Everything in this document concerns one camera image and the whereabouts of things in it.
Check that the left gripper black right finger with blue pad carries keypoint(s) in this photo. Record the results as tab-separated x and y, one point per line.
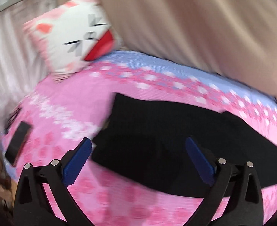
234	197

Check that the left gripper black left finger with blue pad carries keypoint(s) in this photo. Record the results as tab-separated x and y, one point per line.
31	205

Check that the black pants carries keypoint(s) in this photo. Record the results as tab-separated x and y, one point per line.
145	142

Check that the black phone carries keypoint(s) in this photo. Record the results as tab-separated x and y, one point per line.
17	142

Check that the pale satin curtain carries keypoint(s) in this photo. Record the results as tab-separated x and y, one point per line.
21	66

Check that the beige quilt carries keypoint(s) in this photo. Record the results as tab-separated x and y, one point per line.
234	38

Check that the white cartoon face pillow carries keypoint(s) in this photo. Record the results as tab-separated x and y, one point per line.
71	36

